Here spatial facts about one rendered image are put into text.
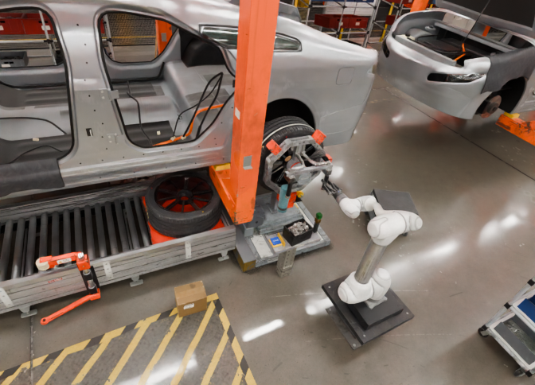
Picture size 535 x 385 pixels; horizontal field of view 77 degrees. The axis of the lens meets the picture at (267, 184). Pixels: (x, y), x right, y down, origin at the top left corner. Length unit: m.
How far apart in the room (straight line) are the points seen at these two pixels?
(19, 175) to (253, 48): 1.78
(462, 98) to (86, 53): 4.01
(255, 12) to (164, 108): 1.79
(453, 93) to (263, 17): 3.25
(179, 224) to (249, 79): 1.37
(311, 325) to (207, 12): 2.43
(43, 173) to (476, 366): 3.46
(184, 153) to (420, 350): 2.41
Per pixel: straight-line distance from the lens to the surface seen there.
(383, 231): 2.01
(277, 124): 2.78
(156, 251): 2.81
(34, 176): 2.79
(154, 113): 3.44
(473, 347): 3.39
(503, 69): 4.87
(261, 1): 1.93
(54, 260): 2.75
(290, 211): 3.33
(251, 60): 1.99
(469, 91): 4.78
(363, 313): 2.63
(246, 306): 2.90
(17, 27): 6.01
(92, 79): 2.46
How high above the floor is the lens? 2.49
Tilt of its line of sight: 39 degrees down
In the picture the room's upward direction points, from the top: 8 degrees clockwise
